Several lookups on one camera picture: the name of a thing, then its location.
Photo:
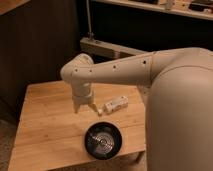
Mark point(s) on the metal pole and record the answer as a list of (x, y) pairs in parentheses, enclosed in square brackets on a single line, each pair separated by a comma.
[(90, 31)]

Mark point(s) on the white plastic bottle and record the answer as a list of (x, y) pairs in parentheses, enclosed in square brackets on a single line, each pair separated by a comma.
[(113, 105)]

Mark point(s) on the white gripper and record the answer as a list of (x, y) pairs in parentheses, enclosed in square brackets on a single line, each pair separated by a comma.
[(82, 99)]

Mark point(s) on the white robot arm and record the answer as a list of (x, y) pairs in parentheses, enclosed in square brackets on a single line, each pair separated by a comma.
[(179, 106)]

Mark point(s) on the black ceramic bowl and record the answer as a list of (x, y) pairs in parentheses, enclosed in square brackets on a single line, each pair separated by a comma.
[(103, 140)]

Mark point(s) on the wooden table leg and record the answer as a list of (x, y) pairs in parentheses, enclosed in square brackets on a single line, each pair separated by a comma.
[(139, 157)]

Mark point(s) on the wooden shelf rack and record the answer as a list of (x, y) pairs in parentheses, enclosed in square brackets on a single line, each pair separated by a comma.
[(128, 27)]

